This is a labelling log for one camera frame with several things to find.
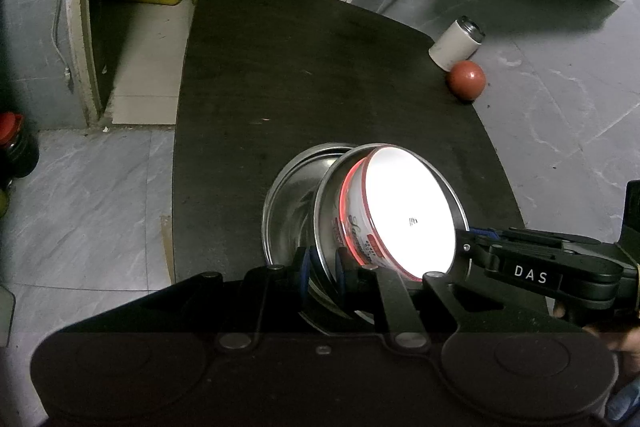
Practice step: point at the steel bowl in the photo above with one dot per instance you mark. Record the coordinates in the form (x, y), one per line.
(266, 222)
(327, 217)
(295, 207)

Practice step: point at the person's blue trouser leg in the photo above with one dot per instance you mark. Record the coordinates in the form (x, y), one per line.
(627, 402)

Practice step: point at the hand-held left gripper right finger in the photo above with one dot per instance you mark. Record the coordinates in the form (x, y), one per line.
(345, 274)

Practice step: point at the red ball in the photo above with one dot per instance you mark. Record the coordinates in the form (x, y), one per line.
(466, 80)

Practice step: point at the white ceramic bowl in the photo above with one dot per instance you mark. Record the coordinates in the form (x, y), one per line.
(415, 207)
(352, 227)

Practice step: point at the person's right hand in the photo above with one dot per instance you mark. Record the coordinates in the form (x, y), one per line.
(625, 339)

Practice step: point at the cream door frame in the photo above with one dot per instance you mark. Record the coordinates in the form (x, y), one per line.
(80, 32)

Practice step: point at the white thermos bottle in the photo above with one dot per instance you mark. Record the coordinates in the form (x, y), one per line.
(452, 44)

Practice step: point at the dark bottle with red cap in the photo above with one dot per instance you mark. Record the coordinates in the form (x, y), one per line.
(15, 147)

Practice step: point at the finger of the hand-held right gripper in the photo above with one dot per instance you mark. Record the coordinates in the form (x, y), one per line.
(480, 257)
(540, 239)

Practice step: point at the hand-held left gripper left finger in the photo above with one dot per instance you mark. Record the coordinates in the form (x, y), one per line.
(302, 267)

